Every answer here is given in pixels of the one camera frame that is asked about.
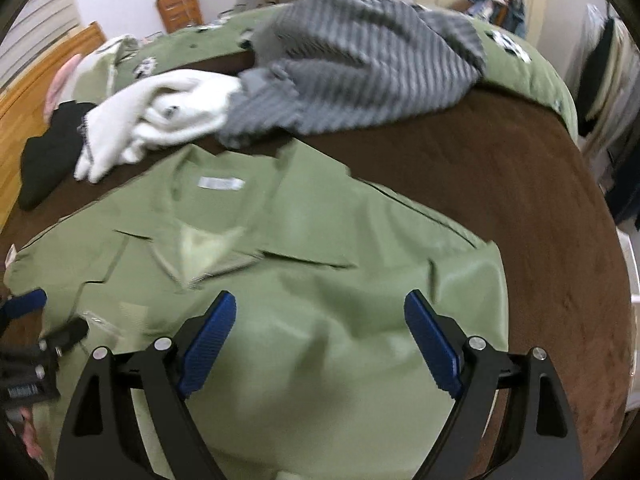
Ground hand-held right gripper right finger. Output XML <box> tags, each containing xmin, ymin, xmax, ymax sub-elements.
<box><xmin>404</xmin><ymin>289</ymin><xmax>586</xmax><ymax>480</ymax></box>

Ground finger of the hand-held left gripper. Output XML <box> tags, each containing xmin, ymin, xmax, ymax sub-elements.
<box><xmin>0</xmin><ymin>288</ymin><xmax>49</xmax><ymax>320</ymax></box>
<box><xmin>39</xmin><ymin>320</ymin><xmax>90</xmax><ymax>357</ymax></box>

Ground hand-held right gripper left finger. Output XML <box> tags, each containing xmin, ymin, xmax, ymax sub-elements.
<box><xmin>55</xmin><ymin>290</ymin><xmax>237</xmax><ymax>480</ymax></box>

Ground olive green jacket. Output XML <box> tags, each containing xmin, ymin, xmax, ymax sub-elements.
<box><xmin>5</xmin><ymin>140</ymin><xmax>511</xmax><ymax>480</ymax></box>

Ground hanging clothes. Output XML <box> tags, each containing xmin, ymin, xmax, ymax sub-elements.
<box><xmin>575</xmin><ymin>2</ymin><xmax>640</xmax><ymax>231</ymax></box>

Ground pile of denim clothes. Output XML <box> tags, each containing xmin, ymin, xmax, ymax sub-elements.
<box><xmin>464</xmin><ymin>0</ymin><xmax>527</xmax><ymax>38</ymax></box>

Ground black garment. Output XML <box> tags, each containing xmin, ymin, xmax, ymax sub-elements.
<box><xmin>19</xmin><ymin>101</ymin><xmax>98</xmax><ymax>212</ymax></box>

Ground white fleece garment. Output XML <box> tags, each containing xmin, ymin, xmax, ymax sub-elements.
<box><xmin>74</xmin><ymin>69</ymin><xmax>244</xmax><ymax>184</ymax></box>

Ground wooden headboard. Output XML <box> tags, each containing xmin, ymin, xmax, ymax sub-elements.
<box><xmin>0</xmin><ymin>22</ymin><xmax>108</xmax><ymax>233</ymax></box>

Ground pink plush cloth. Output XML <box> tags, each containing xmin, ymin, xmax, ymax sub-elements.
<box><xmin>42</xmin><ymin>55</ymin><xmax>82</xmax><ymax>123</ymax></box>

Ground white window blind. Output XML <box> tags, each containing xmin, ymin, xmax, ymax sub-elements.
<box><xmin>0</xmin><ymin>0</ymin><xmax>82</xmax><ymax>91</ymax></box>

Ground grey striped garment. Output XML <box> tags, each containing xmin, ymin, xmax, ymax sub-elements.
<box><xmin>217</xmin><ymin>0</ymin><xmax>488</xmax><ymax>149</ymax></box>

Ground green printed blanket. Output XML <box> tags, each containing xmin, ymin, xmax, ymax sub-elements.
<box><xmin>72</xmin><ymin>2</ymin><xmax>579</xmax><ymax>137</ymax></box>

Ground orange wooden chair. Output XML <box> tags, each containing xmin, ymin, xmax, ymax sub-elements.
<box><xmin>156</xmin><ymin>0</ymin><xmax>203</xmax><ymax>36</ymax></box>

